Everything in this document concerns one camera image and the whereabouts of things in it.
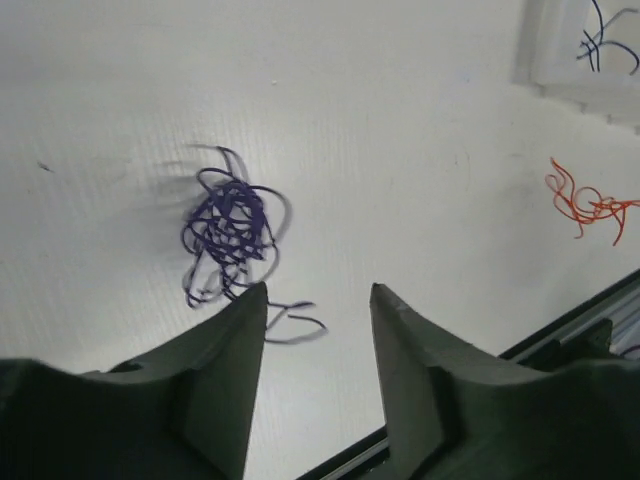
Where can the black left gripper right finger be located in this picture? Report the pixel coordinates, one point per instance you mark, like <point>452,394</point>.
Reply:
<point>453,411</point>

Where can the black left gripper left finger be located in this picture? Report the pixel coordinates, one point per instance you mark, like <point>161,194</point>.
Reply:
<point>182,410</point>

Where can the white compartment tray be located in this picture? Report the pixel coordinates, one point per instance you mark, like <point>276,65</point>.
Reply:
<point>584,53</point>

